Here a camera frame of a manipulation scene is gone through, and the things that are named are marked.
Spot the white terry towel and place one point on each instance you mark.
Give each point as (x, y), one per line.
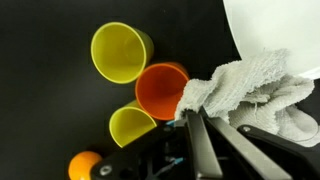
(255, 91)

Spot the blue plastic cup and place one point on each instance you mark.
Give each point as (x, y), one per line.
(170, 123)

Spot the orange plastic cup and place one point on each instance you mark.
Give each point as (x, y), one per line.
(160, 87)

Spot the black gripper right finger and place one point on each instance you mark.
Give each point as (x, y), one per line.
(270, 157)

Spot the orange ball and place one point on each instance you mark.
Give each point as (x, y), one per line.
(81, 164)

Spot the yellow cup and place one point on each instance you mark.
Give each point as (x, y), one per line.
(121, 52)
(130, 122)

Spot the yellow cup front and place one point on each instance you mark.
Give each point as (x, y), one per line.
(121, 52)

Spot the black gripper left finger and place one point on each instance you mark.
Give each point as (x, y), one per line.
(170, 152)

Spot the white square plate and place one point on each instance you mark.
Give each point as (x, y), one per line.
(259, 25)

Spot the yellow cup back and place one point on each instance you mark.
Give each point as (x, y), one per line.
(130, 122)

